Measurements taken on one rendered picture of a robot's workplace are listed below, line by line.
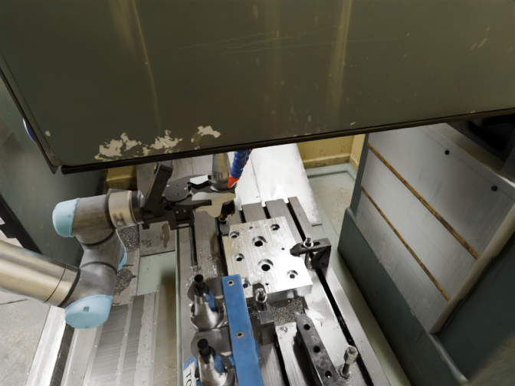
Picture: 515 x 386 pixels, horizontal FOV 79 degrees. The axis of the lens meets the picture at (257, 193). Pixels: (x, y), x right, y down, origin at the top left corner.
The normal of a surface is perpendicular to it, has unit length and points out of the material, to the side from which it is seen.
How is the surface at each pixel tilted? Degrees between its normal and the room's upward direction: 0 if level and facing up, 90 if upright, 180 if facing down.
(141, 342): 8
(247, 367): 0
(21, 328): 0
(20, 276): 64
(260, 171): 24
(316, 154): 90
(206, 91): 90
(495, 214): 90
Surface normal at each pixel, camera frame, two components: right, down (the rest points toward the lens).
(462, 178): -0.98, 0.16
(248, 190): 0.06, -0.46
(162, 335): -0.05, -0.85
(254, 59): 0.21, 0.61
